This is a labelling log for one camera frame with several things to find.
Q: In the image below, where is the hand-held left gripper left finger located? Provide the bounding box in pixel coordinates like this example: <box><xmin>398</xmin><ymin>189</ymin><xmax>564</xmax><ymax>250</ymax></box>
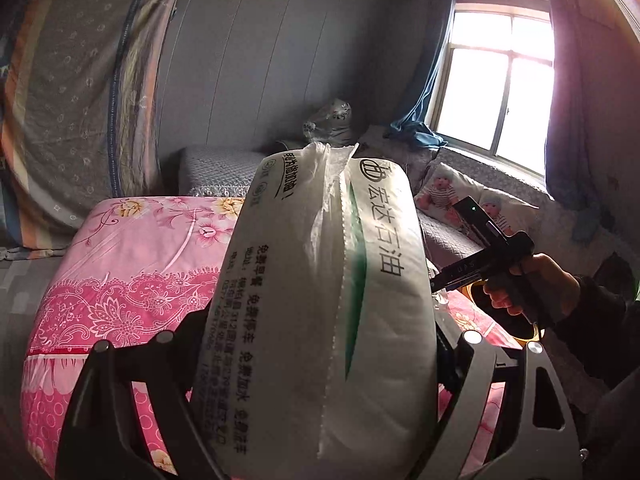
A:
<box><xmin>54</xmin><ymin>307</ymin><xmax>226</xmax><ymax>480</ymax></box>

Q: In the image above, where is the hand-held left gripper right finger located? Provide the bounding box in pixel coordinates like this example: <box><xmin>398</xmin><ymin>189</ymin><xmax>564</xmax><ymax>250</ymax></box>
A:
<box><xmin>410</xmin><ymin>320</ymin><xmax>586</xmax><ymax>480</ymax></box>

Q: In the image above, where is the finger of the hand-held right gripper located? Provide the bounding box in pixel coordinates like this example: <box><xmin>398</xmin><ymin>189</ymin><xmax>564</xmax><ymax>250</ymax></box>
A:
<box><xmin>427</xmin><ymin>269</ymin><xmax>451</xmax><ymax>295</ymax></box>

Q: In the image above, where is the yellow rimmed bin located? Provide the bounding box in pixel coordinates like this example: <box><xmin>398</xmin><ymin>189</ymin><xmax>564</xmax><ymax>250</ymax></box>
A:
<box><xmin>467</xmin><ymin>284</ymin><xmax>543</xmax><ymax>343</ymax></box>

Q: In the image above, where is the white tissue pack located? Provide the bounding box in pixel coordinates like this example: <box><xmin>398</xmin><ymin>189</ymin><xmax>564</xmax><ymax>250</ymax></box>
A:
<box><xmin>192</xmin><ymin>141</ymin><xmax>441</xmax><ymax>480</ymax></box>

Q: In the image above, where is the person's right forearm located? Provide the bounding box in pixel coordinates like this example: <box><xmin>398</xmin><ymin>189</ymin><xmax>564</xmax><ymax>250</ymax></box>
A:
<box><xmin>547</xmin><ymin>274</ymin><xmax>640</xmax><ymax>396</ymax></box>

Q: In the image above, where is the person's right hand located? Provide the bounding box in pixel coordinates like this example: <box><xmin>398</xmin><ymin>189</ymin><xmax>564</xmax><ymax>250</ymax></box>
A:
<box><xmin>482</xmin><ymin>254</ymin><xmax>581</xmax><ymax>331</ymax></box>

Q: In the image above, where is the pink floral blanket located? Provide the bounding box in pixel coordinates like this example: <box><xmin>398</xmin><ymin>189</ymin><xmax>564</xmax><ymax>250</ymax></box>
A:
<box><xmin>20</xmin><ymin>195</ymin><xmax>523</xmax><ymax>480</ymax></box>

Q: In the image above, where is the baby print pillow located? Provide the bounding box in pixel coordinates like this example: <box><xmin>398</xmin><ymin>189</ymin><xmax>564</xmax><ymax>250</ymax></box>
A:
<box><xmin>415</xmin><ymin>162</ymin><xmax>541</xmax><ymax>246</ymax></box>

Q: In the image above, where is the grey cloth pile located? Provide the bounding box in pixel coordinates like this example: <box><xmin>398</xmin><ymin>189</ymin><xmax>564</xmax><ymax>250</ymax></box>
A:
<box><xmin>357</xmin><ymin>125</ymin><xmax>441</xmax><ymax>196</ymax></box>

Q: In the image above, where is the dark purple curtain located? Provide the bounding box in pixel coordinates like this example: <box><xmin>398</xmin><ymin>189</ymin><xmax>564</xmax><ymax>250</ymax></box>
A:
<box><xmin>545</xmin><ymin>0</ymin><xmax>640</xmax><ymax>241</ymax></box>

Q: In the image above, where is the grey quilted sofa cover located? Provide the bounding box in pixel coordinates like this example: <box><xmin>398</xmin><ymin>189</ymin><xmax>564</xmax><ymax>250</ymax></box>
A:
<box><xmin>177</xmin><ymin>132</ymin><xmax>601</xmax><ymax>281</ymax></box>

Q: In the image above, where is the window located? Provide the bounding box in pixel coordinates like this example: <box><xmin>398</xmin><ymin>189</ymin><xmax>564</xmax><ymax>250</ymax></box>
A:
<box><xmin>425</xmin><ymin>0</ymin><xmax>558</xmax><ymax>176</ymax></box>

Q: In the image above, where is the blue curtain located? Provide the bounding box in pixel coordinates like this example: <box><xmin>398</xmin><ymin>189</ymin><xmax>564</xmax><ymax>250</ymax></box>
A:
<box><xmin>385</xmin><ymin>0</ymin><xmax>456</xmax><ymax>148</ymax></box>

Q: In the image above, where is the tiger plush toy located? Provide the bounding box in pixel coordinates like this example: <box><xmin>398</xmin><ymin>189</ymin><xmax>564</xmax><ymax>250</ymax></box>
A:
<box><xmin>301</xmin><ymin>99</ymin><xmax>358</xmax><ymax>147</ymax></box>

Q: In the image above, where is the striped patterned hanging cloth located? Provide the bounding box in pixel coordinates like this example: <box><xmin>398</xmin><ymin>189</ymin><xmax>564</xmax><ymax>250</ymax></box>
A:
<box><xmin>0</xmin><ymin>0</ymin><xmax>183</xmax><ymax>261</ymax></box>

